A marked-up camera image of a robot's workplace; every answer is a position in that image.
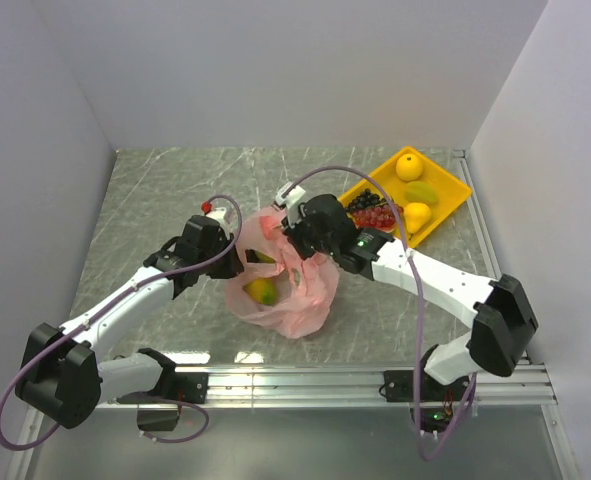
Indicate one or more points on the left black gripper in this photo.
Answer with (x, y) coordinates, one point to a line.
(232, 268)

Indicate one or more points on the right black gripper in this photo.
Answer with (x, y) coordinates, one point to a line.
(294, 235)

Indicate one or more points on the pink plastic bag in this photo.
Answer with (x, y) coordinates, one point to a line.
(306, 288)

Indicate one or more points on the yellow pear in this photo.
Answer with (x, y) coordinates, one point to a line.
(416, 216)

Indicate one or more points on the yellow apple with stem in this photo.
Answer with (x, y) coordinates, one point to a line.
(409, 167)

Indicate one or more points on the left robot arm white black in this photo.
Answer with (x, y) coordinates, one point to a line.
(66, 375)

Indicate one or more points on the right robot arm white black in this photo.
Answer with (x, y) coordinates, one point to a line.
(497, 312)

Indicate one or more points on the yellow green mango in bag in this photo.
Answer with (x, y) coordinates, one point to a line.
(262, 291)

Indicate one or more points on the dark purple grape bunch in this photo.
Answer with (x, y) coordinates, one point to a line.
(364, 200)

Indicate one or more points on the red grape bunch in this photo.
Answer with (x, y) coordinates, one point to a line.
(380, 217)

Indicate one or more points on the yellow plastic tray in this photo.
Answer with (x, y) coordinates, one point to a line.
(452, 193)

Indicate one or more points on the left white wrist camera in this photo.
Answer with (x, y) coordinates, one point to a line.
(219, 214)

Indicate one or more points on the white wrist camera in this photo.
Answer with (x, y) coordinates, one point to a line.
(219, 214)
(290, 198)

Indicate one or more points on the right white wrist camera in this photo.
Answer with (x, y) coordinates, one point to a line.
(290, 198)

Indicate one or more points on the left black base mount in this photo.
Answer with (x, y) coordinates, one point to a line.
(185, 390)

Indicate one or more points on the aluminium rail frame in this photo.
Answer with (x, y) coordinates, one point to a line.
(312, 408)

